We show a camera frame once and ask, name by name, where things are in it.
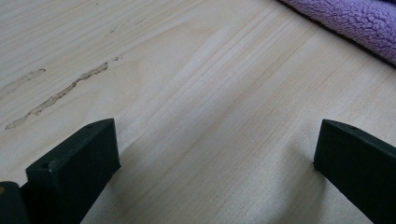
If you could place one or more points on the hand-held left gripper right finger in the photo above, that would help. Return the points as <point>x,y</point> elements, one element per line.
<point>361,168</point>

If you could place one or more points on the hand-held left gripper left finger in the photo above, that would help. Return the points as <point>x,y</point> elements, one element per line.
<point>74,174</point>

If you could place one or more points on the black and purple fleece cloth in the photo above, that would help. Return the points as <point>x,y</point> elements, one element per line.
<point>355,21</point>

